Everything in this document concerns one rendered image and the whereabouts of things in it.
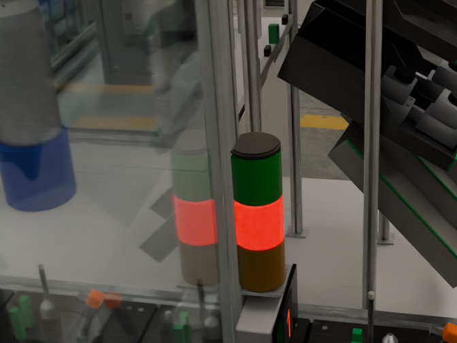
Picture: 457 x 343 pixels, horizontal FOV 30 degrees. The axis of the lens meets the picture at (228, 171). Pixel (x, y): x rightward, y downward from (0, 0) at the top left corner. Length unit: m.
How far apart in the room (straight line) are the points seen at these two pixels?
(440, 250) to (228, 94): 0.62
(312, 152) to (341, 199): 2.09
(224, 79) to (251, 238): 0.16
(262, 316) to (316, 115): 3.43
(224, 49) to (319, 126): 3.40
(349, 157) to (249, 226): 0.47
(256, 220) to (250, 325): 0.11
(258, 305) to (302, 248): 0.78
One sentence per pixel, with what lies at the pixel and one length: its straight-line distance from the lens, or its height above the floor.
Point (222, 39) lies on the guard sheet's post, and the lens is 0.76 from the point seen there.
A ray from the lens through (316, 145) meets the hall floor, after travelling 3.96.
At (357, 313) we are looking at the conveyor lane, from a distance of 1.33.
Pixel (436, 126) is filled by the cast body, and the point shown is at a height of 1.23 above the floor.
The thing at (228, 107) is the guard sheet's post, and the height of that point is 1.46.
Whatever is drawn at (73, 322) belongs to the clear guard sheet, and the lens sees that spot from 0.51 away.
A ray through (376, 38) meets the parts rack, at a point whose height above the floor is 1.39.
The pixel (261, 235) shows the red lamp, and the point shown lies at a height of 1.33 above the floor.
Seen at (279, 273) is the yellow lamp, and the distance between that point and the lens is 0.86.
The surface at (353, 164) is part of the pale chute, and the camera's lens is 1.28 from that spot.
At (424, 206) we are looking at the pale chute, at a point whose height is 1.06.
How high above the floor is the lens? 1.77
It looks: 28 degrees down
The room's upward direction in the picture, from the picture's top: 4 degrees counter-clockwise
